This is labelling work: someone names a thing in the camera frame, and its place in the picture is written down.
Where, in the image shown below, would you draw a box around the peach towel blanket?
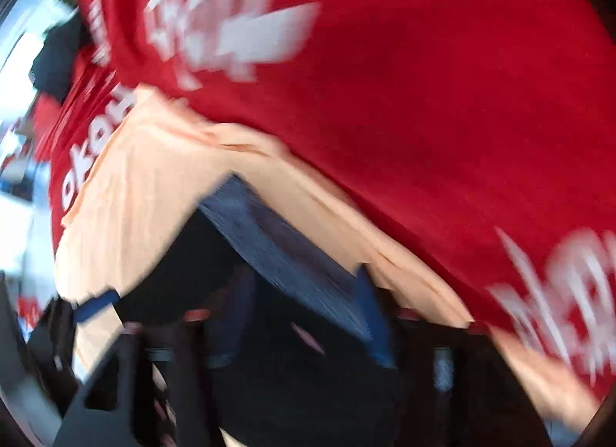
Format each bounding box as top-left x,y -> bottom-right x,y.
53,86 -> 602,429

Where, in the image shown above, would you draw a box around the black pants with patterned waistband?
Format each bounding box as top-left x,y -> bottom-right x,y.
115,172 -> 405,447

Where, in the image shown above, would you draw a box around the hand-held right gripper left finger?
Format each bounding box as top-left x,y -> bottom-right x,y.
53,266 -> 258,447

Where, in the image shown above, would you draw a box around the red printed blanket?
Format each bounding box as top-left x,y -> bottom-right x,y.
33,0 -> 616,409

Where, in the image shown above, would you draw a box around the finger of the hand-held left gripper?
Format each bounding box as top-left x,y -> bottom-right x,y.
72,289 -> 122,323

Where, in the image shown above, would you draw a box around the dark cloth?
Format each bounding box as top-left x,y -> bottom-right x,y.
31,16 -> 94,104

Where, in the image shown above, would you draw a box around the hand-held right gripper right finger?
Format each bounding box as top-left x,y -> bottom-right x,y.
355,268 -> 552,447

